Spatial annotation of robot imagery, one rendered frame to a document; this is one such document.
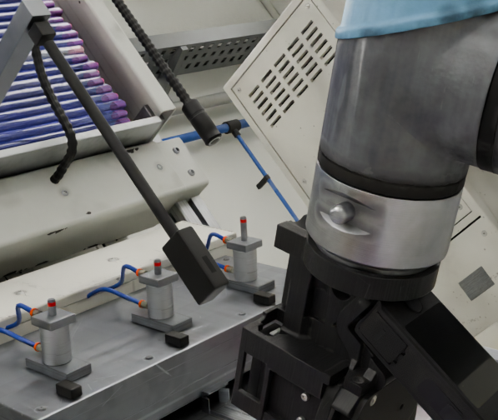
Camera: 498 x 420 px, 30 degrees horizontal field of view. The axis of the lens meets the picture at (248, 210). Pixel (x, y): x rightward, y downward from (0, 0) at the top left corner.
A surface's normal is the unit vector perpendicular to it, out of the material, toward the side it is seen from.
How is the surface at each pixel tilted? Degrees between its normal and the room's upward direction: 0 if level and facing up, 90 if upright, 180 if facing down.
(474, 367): 84
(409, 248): 135
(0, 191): 90
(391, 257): 123
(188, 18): 90
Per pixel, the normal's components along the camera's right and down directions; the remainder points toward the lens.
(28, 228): 0.52, -0.55
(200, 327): -0.04, -0.96
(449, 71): -0.41, 0.01
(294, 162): -0.65, 0.23
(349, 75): -0.83, 0.12
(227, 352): 0.76, 0.14
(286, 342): 0.14, -0.90
